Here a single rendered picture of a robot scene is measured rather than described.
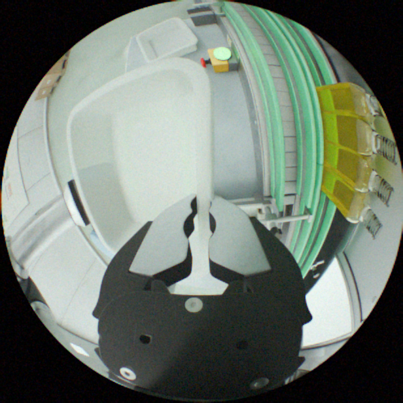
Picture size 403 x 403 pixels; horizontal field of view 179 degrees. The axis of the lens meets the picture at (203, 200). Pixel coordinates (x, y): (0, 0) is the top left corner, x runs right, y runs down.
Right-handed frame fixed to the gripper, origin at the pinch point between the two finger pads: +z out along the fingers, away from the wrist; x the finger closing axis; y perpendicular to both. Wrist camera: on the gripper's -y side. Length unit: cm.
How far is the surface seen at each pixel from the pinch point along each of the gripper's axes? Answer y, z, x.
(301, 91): -14.4, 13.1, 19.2
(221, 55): -25.8, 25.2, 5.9
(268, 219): 13.4, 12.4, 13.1
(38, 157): -47, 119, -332
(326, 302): 42, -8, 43
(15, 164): -68, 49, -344
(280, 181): 4.5, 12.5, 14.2
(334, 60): -35, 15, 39
